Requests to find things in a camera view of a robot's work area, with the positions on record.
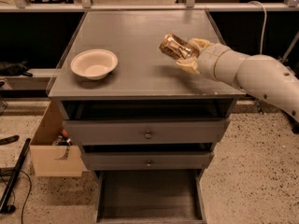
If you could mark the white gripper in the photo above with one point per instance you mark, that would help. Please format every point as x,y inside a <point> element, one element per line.
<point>207,61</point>

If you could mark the orange soda can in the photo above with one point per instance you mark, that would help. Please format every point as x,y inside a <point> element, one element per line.
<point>176,48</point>

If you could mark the grey drawer cabinet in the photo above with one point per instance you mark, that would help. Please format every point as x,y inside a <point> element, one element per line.
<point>147,106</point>

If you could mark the grey top drawer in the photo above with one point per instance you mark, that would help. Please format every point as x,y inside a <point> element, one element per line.
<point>134,132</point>

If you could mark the grey drawer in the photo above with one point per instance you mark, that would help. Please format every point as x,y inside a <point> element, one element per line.
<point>147,160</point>
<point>150,197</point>
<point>134,132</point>

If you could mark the grey bottom drawer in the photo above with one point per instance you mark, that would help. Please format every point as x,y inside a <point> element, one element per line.
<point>150,197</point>

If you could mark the grey middle drawer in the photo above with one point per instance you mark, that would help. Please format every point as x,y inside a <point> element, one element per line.
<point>147,160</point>

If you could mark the white paper bowl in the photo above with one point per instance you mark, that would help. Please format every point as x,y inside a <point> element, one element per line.
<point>94,64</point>

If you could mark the items inside cardboard box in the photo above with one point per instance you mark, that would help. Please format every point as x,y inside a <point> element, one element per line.
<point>62,139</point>

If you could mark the cardboard box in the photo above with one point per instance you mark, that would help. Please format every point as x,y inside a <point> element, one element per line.
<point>47,158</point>

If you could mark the black tool on floor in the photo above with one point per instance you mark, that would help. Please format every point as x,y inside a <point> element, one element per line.
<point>9,140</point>

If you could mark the black pole on floor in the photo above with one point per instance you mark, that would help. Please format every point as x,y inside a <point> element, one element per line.
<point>14,173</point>

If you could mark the metal railing frame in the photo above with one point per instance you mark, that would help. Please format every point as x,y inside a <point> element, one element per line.
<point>49,36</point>

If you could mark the black cloth on rail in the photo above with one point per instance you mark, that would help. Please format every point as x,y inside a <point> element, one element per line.
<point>13,69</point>

